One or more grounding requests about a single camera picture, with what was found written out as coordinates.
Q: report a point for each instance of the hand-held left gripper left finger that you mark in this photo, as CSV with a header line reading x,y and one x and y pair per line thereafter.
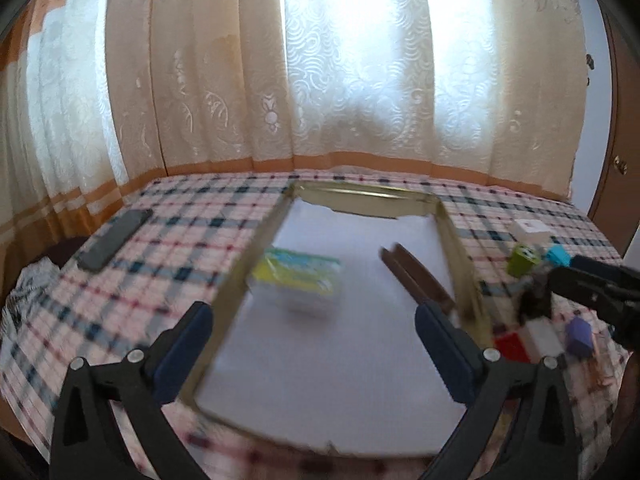
x,y
185,345

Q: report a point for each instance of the white paper sheet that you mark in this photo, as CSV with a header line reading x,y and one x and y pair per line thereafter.
x,y
340,360

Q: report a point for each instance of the green block with soccer ball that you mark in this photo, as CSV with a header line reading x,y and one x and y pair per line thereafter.
x,y
522,258

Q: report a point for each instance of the dark wall hook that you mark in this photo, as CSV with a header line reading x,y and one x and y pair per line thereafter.
x,y
590,61

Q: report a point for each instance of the cyan building block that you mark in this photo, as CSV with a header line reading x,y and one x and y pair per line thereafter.
x,y
557,256

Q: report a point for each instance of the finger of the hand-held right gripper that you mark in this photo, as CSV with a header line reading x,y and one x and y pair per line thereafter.
x,y
575,285
605,267

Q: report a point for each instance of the gold metal tray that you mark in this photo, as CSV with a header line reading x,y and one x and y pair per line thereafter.
x,y
360,200

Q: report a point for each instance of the brown wooden door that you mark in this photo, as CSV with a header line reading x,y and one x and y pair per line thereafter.
x,y
622,110

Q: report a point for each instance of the plaid tablecloth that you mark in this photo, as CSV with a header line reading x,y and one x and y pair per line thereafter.
x,y
150,280

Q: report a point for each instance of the small white box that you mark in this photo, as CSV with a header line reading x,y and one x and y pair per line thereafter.
x,y
531,230

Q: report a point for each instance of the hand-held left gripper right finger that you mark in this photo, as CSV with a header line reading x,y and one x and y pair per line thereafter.
x,y
445,355

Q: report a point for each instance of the brass door knob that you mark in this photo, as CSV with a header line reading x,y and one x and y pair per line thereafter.
x,y
620,164

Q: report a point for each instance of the brown wooden comb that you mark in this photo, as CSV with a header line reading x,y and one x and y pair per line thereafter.
x,y
415,277

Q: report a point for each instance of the red block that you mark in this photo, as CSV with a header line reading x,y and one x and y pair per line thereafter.
x,y
510,346

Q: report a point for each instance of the striped grey cloth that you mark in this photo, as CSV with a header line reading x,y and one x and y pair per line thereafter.
x,y
27,285

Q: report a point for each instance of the white block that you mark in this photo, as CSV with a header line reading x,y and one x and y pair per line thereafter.
x,y
542,338

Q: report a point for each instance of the cream lace curtain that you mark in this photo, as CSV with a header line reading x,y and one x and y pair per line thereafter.
x,y
225,60

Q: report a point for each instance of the purple block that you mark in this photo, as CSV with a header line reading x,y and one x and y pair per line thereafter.
x,y
580,337

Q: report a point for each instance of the black smartphone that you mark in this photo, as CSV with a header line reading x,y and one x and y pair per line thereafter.
x,y
112,240

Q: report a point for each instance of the green label plastic packet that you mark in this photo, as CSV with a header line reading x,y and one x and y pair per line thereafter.
x,y
295,275

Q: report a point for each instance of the dark sock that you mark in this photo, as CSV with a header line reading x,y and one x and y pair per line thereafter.
x,y
532,300

